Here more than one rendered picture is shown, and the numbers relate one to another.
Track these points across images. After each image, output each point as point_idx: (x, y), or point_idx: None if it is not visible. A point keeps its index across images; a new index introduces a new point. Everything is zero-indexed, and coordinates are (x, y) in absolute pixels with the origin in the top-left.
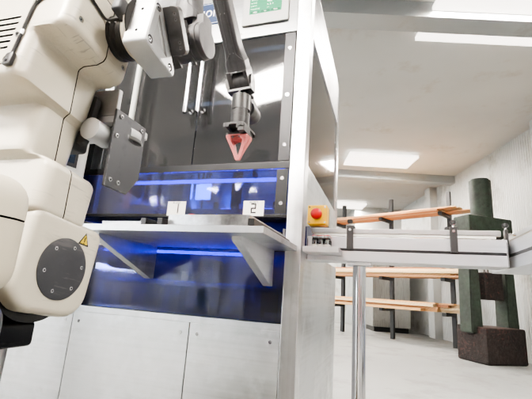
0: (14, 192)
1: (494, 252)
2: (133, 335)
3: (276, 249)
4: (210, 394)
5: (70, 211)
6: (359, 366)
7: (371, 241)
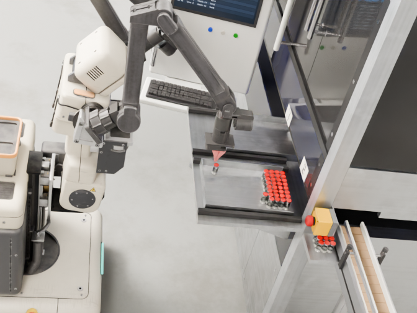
0: (12, 212)
1: None
2: None
3: None
4: (257, 262)
5: (82, 181)
6: None
7: (349, 278)
